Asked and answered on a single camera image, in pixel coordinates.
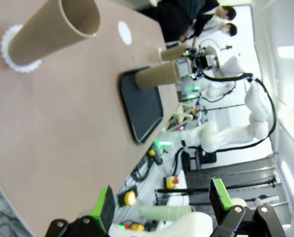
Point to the white scalloped paper coaster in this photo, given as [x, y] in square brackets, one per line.
[20, 67]

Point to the person in light top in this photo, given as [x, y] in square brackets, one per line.
[232, 29]

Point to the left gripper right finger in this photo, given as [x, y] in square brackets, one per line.
[221, 197]

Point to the rectangular ceiling light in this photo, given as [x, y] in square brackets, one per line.
[291, 51]

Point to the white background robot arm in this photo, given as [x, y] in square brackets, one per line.
[216, 91]

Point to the long ceiling light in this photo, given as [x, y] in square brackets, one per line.
[290, 179]

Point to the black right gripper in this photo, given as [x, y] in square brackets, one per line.
[200, 63]

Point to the yellow emergency stop box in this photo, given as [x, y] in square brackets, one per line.
[171, 181]

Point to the pale green stacked cups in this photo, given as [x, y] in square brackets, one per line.
[166, 212]

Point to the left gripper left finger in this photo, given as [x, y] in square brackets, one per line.
[108, 205]

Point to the yellow black handheld controller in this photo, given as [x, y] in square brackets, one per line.
[154, 155]

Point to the beige wooden frame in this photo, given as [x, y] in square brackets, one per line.
[183, 112]

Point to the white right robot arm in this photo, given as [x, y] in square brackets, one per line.
[225, 138]

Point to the black plastic tray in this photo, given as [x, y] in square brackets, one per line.
[141, 111]

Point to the yellow red button box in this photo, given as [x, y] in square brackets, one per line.
[137, 226]

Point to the person in black jacket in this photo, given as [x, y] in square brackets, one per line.
[181, 17]

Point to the yellow round button box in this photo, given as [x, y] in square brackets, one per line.
[130, 198]

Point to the black tripod pole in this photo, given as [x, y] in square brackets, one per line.
[183, 190]

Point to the tall beige cup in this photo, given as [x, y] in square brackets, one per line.
[174, 52]
[45, 32]
[156, 75]

